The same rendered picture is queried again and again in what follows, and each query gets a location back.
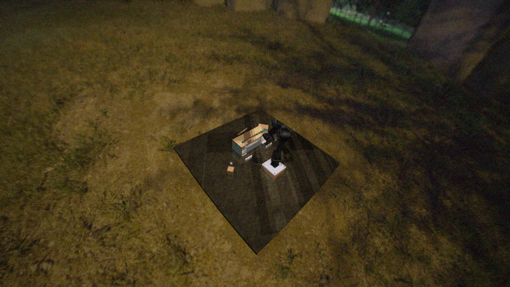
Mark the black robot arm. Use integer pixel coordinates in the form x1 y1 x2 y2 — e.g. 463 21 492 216
271 119 290 168

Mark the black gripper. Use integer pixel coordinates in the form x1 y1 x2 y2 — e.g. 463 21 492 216
262 129 275 140

